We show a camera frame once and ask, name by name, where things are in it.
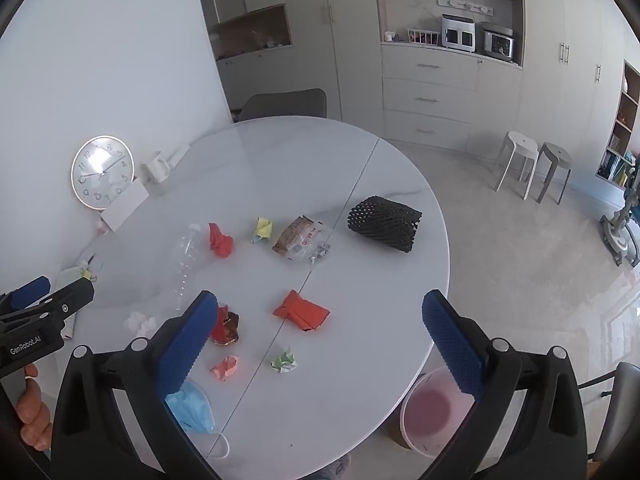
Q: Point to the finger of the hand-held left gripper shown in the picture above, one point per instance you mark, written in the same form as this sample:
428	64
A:
30	294
67	304

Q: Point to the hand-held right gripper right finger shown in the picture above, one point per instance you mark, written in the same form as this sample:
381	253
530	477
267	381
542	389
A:
452	347

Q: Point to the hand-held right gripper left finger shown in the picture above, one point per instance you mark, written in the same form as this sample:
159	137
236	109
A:
186	342

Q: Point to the brown snack packet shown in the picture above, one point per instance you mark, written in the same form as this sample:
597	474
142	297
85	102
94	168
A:
229	327

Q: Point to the pink plastic bin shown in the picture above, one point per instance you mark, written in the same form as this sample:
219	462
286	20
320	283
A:
432	415

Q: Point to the brown and clear snack wrapper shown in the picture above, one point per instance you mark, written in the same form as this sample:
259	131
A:
297	235

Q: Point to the person's left hand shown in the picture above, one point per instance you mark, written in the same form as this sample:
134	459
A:
34	410

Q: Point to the pink crumpled paper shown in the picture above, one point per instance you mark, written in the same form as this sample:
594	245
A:
225	367

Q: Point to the white crumpled tissue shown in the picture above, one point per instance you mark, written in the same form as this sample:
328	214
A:
140	322

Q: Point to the blue face mask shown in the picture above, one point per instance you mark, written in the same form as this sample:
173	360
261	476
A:
192	410

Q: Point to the clear plastic bottle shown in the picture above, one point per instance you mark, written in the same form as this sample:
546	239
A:
185	260

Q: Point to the green crumpled paper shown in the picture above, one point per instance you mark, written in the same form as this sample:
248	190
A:
283	361

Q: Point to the red crumpled paper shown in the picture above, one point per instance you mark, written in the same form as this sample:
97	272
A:
221	241

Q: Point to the white cardboard box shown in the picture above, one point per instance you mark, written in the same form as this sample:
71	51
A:
125	205

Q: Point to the red foil packet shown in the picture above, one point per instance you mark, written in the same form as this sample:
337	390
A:
302	310

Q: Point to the yellow crumpled paper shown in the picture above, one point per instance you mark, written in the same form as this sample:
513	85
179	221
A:
263	229

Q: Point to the black foam net sleeve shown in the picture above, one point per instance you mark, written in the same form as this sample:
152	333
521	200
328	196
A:
385	222

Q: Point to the white plastic holder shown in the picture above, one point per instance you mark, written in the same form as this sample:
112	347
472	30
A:
160	165

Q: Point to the grey chair with metal legs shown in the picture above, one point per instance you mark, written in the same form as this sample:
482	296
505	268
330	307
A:
620	410

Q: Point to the upright vacuum cleaner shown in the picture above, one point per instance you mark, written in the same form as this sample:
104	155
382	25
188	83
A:
622	225

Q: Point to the white plastic stool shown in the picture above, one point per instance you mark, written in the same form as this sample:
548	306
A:
520	147

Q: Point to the grey plastic stool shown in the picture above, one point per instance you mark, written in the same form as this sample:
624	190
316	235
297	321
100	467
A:
555	155

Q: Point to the white drawer cabinet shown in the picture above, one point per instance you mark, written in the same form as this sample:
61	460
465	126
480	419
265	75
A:
430	95

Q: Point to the grey dining chair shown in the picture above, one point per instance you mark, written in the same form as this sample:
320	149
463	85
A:
285	105

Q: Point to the wooden bookshelf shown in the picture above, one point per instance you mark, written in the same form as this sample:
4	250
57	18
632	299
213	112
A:
620	125

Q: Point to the small spice rack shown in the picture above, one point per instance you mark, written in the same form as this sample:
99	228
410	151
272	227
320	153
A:
422	36

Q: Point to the white countertop oven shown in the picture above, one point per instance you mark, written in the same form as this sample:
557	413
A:
457	34

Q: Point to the round white wall clock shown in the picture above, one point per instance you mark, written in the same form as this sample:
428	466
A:
102	172

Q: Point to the white wall rail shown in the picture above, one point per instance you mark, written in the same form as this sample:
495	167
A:
465	6

